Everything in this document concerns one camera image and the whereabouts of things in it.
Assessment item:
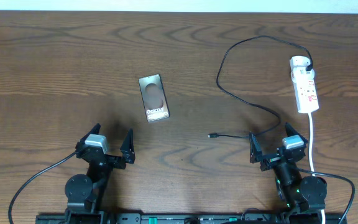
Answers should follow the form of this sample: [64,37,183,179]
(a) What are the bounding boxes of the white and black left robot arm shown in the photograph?
[64,124,135,224]

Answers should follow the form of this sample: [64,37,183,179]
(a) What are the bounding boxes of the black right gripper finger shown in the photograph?
[285,123,308,144]
[249,133,263,164]

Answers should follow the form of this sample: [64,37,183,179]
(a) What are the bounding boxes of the bronze Galaxy smartphone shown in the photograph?
[139,74,170,122]

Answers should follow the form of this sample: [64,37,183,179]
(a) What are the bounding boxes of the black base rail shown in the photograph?
[35,212,347,224]

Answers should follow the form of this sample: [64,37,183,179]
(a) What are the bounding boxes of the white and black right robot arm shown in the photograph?
[249,123,327,223]

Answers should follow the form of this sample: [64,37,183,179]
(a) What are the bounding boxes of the white power strip cord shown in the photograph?
[307,112,326,224]

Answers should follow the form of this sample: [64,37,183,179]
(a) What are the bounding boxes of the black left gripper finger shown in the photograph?
[120,129,135,164]
[78,123,101,145]

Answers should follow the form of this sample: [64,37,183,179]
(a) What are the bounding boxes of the white USB charger plug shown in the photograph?
[290,55,311,70]

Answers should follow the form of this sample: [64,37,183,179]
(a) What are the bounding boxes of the white power strip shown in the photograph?
[291,67,319,114]

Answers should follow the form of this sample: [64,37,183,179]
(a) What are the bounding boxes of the black USB charging cable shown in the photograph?
[208,35,314,139]

